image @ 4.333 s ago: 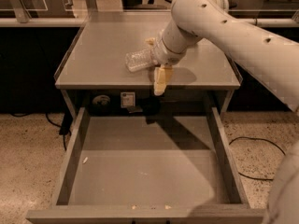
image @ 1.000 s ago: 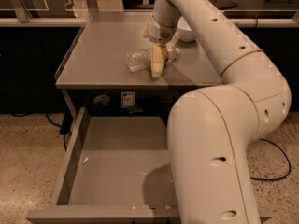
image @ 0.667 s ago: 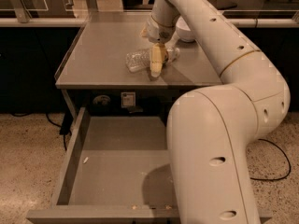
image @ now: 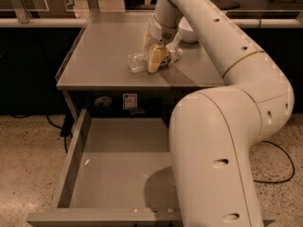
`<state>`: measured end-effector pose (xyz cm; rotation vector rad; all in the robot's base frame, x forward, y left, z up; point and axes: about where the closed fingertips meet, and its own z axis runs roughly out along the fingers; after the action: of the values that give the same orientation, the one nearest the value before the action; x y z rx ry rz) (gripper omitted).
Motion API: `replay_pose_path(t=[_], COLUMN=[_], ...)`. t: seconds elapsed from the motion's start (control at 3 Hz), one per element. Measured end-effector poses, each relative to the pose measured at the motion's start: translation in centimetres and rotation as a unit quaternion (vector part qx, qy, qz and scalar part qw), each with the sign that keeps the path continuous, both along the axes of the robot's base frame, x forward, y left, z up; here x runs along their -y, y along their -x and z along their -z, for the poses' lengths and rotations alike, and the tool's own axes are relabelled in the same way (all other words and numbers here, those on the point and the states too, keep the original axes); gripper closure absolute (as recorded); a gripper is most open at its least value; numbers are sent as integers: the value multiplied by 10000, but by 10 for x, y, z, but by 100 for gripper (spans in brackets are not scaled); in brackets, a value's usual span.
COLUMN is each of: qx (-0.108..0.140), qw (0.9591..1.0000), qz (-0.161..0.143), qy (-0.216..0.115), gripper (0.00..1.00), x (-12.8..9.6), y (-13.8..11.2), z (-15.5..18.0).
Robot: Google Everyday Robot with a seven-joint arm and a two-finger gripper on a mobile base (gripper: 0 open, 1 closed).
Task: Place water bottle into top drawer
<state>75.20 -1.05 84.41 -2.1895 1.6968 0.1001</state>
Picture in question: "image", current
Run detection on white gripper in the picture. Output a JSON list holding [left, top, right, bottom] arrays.
[[143, 15, 182, 73]]

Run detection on clear plastic water bottle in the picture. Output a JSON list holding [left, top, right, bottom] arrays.
[[127, 47, 183, 74]]

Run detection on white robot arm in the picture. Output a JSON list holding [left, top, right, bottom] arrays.
[[145, 0, 294, 227]]

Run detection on grey cabinet with top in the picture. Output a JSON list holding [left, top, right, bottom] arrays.
[[56, 12, 224, 117]]

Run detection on open grey top drawer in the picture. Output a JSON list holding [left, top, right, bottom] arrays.
[[27, 111, 276, 227]]

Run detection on white ceramic bowl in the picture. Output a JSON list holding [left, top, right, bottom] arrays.
[[178, 17, 198, 44]]

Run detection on dark desk in background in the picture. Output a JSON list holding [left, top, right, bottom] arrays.
[[210, 0, 241, 10]]

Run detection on white wall outlet box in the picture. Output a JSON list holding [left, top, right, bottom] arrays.
[[122, 94, 137, 110]]

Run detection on round grey wall socket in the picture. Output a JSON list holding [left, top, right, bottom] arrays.
[[94, 96, 113, 108]]

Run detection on black cable left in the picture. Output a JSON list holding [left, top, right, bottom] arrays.
[[9, 113, 74, 153]]

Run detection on white horizontal rail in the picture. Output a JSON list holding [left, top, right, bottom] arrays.
[[0, 17, 303, 29]]

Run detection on black floor cable right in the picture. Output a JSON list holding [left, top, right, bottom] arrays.
[[252, 140, 295, 184]]

